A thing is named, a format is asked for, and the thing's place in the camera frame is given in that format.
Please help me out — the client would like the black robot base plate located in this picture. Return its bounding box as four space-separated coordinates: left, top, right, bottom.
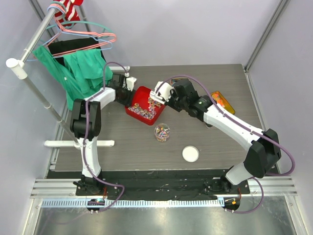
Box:
47 169 266 201

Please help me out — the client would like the purple cable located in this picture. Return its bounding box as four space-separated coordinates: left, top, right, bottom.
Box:
156 74 296 213
82 61 130 212

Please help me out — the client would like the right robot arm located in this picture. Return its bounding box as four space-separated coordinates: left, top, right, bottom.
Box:
159 79 281 193

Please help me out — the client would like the green cloth garment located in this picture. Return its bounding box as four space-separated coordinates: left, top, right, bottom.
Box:
33 46 113 110

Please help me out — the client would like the green clothes hanger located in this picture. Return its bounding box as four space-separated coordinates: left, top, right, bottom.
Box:
46 20 116 39

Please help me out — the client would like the blue clothes hanger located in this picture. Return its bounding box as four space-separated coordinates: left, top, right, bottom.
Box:
26 5 113 62

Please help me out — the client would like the metal clothes rack pole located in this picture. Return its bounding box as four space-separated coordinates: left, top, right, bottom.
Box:
5 0 81 149

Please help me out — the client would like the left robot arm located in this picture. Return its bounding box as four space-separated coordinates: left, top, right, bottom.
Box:
70 73 137 195

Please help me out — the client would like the red white striped garment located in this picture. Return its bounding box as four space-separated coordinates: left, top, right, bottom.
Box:
54 0 83 23

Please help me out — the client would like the white rack foot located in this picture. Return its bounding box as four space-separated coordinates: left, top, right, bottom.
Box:
109 66 131 72

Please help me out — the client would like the pink clothes hanger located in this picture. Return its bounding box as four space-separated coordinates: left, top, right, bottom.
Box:
45 0 117 57

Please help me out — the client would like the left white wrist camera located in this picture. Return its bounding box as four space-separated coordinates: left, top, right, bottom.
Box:
123 72 137 91

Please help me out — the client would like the clear plastic round jar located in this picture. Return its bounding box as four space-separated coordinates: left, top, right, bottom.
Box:
154 123 170 142

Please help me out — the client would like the gold rectangular tin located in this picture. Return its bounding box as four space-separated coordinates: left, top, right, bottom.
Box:
171 77 189 86

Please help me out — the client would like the silver metal scoop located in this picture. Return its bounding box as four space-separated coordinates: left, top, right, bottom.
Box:
150 91 165 104

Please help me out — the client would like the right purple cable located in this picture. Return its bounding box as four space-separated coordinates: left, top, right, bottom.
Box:
156 74 296 213

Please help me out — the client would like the black garment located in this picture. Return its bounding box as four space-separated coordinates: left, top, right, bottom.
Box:
48 37 99 54

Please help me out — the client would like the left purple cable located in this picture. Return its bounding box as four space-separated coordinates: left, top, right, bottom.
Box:
82 61 130 212

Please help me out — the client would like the red square candy box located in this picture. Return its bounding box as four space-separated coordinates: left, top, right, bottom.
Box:
125 86 165 126

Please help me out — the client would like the white round jar lid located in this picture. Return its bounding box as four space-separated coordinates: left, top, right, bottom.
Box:
182 146 199 163

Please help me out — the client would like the white flat bar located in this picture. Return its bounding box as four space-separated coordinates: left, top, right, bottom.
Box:
44 140 115 149

